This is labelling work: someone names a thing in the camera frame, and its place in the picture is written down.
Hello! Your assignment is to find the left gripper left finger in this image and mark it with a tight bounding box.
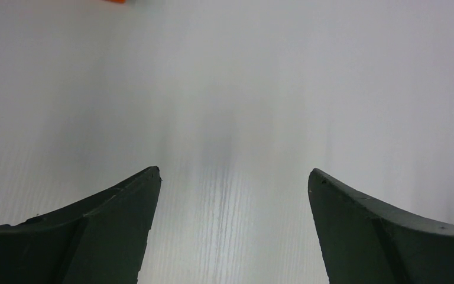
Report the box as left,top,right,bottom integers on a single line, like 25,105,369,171
0,166,162,283

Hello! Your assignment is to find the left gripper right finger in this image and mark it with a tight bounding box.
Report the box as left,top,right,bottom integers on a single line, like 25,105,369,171
308,169,454,283

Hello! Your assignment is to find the orange folded t shirt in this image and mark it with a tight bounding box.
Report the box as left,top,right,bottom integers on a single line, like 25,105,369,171
105,0,128,4

